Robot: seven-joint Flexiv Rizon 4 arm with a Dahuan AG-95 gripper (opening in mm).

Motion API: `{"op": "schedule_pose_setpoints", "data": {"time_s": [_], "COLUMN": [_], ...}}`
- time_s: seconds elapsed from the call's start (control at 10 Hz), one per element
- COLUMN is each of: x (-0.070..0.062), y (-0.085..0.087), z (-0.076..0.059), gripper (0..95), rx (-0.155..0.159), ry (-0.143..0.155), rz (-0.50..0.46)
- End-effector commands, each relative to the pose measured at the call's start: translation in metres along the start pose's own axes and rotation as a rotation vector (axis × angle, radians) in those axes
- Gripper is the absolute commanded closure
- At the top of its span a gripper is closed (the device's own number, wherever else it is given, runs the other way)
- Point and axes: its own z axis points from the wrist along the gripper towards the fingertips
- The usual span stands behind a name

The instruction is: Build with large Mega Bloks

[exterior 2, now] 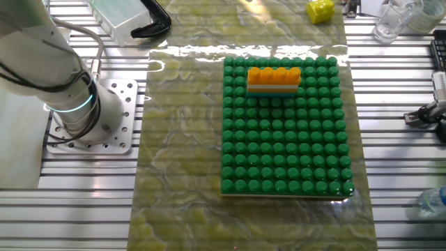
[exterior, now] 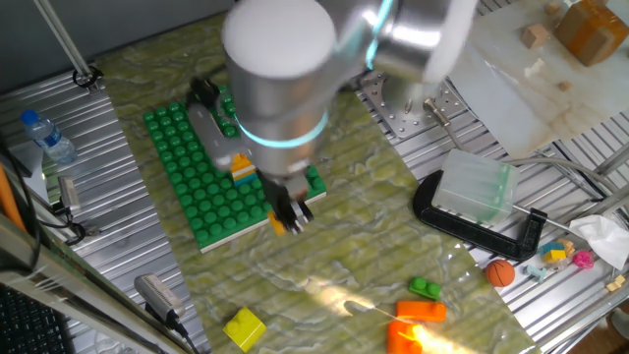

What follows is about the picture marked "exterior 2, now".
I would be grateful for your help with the teal four-stud block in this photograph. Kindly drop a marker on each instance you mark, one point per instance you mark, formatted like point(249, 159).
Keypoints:
point(268, 95)

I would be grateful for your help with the yellow-orange four-stud block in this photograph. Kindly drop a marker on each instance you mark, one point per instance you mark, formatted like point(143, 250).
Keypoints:
point(271, 90)
point(273, 77)

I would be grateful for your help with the white four-stud block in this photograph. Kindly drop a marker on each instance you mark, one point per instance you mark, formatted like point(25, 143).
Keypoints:
point(271, 86)

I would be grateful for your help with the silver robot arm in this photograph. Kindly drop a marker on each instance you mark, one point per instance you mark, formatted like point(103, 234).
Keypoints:
point(104, 111)

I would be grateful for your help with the green marble pattern mat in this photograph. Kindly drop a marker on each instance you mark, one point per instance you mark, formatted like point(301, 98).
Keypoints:
point(181, 157)

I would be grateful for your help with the green studded baseplate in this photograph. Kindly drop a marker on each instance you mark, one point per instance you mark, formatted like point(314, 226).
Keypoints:
point(278, 150)

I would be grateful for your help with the translucent plastic box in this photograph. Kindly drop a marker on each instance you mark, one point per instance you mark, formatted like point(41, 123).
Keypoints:
point(122, 21)

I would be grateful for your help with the lime yellow square block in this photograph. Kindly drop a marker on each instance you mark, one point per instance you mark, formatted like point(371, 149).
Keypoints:
point(320, 10)

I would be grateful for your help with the clear glass cup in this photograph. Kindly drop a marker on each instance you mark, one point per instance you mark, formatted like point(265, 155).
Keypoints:
point(393, 21)

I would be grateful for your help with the clear water bottle blue cap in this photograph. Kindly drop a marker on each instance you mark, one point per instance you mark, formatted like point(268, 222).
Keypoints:
point(433, 201)

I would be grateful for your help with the black keyboard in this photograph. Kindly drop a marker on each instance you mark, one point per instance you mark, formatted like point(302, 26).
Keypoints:
point(439, 49)

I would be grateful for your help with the clear tape roll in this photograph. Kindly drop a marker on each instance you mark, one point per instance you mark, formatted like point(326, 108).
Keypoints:
point(432, 17)

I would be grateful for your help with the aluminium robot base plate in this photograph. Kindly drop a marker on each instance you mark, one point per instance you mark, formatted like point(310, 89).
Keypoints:
point(122, 139)

